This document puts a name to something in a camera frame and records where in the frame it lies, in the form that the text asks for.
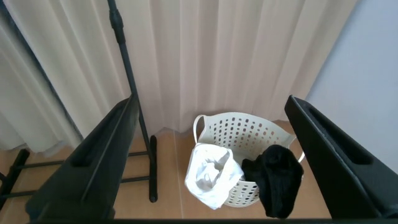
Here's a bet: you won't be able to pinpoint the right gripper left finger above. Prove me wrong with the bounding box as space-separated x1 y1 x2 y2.
25 95 141 222

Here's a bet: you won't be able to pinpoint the white garment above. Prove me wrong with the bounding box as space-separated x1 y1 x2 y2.
184 142 245 210

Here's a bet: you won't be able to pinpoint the black clothes rack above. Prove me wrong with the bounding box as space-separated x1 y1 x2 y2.
0 0 159 209

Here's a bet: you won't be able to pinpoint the white laundry basket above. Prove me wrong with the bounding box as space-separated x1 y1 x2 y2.
192 111 305 208

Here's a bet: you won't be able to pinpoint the black shorts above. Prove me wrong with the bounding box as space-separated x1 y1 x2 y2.
241 144 305 219

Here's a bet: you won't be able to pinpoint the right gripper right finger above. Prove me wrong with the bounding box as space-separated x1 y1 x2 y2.
284 95 398 218

